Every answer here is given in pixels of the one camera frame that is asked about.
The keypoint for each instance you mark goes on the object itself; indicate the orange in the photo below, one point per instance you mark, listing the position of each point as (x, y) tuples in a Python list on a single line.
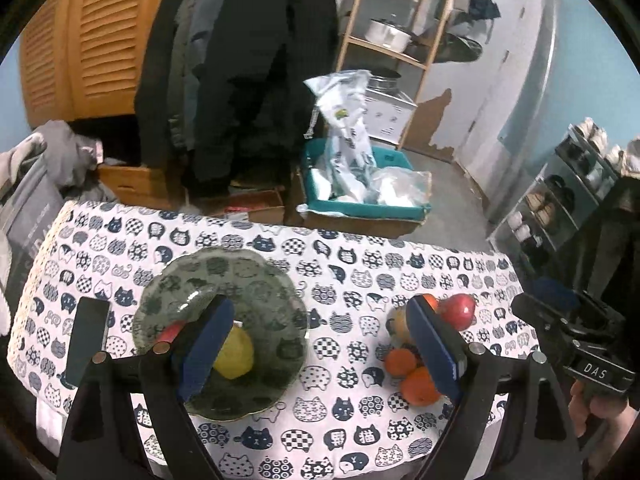
[(400, 362), (431, 302), (417, 387)]

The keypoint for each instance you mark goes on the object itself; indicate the teal box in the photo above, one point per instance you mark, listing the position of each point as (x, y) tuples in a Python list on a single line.
[(320, 190)]

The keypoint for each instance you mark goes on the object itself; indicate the grey clothes pile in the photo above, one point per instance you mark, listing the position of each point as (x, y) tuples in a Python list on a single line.
[(45, 170)]

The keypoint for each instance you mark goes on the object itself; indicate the large yellow pear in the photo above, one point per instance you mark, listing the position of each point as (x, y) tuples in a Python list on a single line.
[(397, 325)]

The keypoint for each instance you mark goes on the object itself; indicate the shallow cardboard box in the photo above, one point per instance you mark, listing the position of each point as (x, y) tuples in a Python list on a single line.
[(135, 180)]

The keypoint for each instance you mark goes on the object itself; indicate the black hanging coat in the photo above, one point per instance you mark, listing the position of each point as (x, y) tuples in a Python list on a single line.
[(260, 70)]

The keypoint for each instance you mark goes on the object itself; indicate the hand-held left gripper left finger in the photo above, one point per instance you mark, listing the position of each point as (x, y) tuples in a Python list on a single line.
[(205, 350)]

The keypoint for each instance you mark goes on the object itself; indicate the person's right hand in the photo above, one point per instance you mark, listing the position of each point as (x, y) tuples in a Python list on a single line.
[(595, 417)]

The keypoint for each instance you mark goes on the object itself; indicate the cat print tablecloth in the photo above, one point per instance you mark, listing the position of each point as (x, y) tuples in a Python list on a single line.
[(325, 400)]

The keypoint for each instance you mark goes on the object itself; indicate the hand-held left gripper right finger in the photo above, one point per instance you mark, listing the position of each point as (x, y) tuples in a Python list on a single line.
[(430, 345)]

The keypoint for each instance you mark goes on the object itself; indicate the large red apple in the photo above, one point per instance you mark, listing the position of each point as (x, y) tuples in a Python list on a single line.
[(459, 311)]

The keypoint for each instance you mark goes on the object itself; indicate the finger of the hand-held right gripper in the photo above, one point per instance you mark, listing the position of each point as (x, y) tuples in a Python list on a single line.
[(535, 312)]

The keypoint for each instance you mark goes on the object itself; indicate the dark pan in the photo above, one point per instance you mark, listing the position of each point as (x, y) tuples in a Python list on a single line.
[(457, 47)]

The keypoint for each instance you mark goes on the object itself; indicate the large cardboard box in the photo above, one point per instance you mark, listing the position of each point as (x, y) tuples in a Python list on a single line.
[(360, 225)]

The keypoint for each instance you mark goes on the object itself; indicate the metal pot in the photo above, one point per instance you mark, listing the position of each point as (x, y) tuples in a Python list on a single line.
[(387, 35)]

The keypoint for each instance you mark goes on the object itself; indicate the wooden louvered cabinet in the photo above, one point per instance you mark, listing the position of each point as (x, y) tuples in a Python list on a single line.
[(105, 35)]

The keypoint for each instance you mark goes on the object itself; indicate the black smartphone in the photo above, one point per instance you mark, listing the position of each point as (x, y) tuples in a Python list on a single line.
[(87, 340)]

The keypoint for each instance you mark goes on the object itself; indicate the metal shoe rack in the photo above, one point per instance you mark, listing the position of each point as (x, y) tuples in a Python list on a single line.
[(565, 180)]

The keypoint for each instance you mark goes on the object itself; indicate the metal bucket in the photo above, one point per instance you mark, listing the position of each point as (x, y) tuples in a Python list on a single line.
[(384, 81)]

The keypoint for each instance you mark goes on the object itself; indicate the dark patterned glass plate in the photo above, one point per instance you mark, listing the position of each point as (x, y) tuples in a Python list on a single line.
[(270, 305)]

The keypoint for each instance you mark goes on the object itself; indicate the small yellow pear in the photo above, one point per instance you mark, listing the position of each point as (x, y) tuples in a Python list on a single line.
[(235, 355)]

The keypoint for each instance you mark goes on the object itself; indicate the grey refrigerator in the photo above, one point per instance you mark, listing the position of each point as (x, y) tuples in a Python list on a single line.
[(530, 85)]

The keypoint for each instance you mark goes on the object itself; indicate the group of shoes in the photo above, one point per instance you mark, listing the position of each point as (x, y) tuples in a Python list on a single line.
[(542, 205)]

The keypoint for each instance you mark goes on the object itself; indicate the clear plastic bag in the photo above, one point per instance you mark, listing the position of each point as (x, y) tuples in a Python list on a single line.
[(400, 185)]

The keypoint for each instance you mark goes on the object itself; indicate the wooden shelf rack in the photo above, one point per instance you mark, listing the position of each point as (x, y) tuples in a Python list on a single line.
[(350, 40)]

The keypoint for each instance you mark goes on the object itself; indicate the small red apple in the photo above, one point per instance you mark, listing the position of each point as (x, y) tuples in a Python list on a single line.
[(171, 332)]

